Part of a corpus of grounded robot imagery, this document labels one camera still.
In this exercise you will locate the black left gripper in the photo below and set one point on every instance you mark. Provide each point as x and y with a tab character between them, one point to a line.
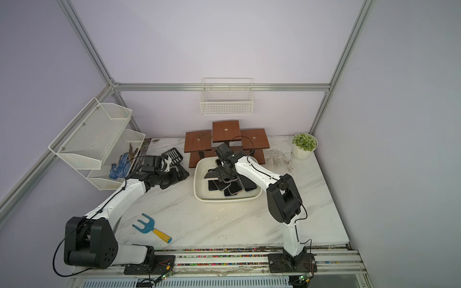
175	178

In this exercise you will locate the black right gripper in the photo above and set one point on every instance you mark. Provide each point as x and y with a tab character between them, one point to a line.
222	173

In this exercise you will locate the black phone pink case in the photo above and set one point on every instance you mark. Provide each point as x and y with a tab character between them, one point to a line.
233	189

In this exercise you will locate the white plastic storage box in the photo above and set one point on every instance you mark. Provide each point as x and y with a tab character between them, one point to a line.
202	193

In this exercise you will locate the black phone grey case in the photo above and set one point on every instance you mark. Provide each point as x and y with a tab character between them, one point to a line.
247	184

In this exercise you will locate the black phone tan case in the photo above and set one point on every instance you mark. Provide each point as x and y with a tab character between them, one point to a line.
215	185

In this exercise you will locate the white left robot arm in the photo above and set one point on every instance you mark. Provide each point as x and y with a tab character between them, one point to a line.
90	240

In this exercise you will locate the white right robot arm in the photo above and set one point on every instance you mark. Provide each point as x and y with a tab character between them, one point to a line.
283	198

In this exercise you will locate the black phone clear case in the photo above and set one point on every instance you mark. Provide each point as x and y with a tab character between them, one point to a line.
211	174

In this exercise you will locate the black slotted scoop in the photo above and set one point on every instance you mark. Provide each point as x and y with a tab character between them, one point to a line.
172	157

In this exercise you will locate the brown wooden tiered stand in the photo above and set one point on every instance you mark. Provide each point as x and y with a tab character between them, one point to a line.
199	144

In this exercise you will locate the teal yellow garden fork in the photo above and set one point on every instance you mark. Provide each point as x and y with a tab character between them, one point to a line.
149	226

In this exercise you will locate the blue crumpled cloth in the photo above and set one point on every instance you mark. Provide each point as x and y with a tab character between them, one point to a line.
120	170

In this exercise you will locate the green plant white pot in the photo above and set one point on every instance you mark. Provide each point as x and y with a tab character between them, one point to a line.
303	145

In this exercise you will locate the white mesh two-tier shelf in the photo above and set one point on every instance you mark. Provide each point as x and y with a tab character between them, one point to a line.
96	138

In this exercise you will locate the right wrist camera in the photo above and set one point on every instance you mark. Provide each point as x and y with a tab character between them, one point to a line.
223	152

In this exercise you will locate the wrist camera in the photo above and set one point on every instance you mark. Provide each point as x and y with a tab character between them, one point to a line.
223	152
154	164

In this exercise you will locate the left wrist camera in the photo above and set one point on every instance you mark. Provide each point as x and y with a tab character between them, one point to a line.
154	164

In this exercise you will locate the white wire wall basket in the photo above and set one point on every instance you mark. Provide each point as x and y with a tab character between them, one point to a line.
227	96

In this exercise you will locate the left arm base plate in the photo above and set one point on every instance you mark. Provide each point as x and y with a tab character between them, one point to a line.
155	265

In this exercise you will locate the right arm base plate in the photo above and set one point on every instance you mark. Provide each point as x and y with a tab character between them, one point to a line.
280	263

